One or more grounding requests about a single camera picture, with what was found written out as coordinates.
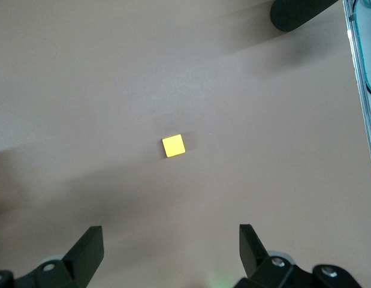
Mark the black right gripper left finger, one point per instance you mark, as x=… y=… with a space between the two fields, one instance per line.
x=80 y=261

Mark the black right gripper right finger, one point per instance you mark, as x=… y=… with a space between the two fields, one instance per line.
x=257 y=264

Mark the yellow cube block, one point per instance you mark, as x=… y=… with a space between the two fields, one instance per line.
x=173 y=145

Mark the brown table cloth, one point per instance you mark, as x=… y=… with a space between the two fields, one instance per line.
x=113 y=90

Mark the black rounded foam object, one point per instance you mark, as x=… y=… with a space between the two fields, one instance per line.
x=296 y=15

